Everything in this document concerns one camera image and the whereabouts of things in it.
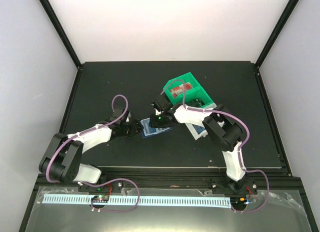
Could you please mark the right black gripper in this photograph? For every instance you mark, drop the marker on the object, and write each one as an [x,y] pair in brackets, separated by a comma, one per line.
[155,124]

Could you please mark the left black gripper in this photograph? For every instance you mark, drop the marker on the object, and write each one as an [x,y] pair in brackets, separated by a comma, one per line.
[136,128]

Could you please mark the blue card holder wallet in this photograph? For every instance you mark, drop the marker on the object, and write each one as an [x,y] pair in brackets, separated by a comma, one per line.
[149,131]

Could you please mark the red white card stack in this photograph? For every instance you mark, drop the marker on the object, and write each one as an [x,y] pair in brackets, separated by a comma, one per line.
[175,91]

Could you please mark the green bin with red cards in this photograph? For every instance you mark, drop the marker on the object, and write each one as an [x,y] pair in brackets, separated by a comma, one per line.
[182,79]

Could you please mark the white bin with blue cards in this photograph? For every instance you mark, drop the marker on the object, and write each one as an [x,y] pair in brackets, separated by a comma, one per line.
[190,126]

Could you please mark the green bin with black cards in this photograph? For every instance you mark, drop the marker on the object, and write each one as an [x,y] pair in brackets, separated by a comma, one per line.
[198,92]

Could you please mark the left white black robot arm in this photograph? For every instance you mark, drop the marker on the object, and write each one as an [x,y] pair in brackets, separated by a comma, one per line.
[62,159]

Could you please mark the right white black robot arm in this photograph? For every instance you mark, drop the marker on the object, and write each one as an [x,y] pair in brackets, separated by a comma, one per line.
[224,129]

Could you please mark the blue vip card stack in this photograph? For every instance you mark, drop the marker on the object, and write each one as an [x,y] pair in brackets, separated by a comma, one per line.
[199,130]

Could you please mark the black vip card stack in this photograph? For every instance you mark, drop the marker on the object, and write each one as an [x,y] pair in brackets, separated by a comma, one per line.
[198,102]

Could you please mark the left small circuit board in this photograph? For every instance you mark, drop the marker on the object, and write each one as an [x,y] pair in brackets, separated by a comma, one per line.
[100,198]

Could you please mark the small circuit board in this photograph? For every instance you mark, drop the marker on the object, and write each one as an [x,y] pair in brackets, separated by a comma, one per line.
[100,198]
[241,200]

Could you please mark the right small circuit board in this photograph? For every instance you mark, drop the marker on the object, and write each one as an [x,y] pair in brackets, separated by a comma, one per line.
[241,200]

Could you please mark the white slotted cable duct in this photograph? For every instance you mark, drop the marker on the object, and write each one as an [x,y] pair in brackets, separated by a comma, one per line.
[185,201]

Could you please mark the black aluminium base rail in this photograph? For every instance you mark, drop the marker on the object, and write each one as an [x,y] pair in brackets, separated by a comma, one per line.
[212,179]

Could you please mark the left black frame post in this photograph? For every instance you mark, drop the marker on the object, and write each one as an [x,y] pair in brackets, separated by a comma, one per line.
[46,5]

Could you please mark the black frame post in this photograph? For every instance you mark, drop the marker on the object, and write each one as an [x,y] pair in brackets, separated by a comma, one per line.
[284,17]
[46,5]

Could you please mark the right black frame post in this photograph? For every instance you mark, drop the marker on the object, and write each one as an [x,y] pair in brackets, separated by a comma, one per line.
[284,17]

